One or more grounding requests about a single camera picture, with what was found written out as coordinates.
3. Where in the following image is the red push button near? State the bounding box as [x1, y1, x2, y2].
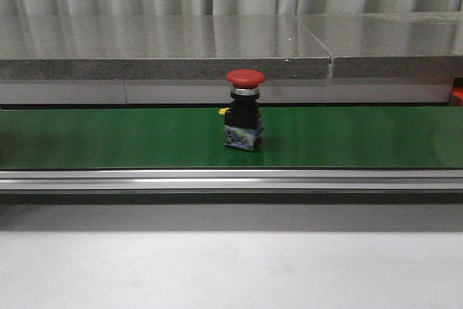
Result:
[221, 69, 266, 151]

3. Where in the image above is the green conveyor belt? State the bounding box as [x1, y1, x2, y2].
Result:
[1, 106, 462, 169]

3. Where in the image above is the grey stone slab right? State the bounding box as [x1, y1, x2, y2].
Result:
[296, 12, 462, 82]

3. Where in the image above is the grey stone slab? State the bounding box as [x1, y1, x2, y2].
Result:
[296, 12, 462, 82]
[1, 15, 330, 81]

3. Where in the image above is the grey stone slab left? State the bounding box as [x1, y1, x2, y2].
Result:
[1, 15, 330, 81]

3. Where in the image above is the white base panel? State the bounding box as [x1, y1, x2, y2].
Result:
[1, 77, 454, 105]

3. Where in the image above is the red plastic tray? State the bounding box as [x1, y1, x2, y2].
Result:
[449, 86, 463, 106]

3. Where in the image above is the aluminium conveyor frame rail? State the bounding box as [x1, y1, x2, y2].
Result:
[1, 169, 462, 193]

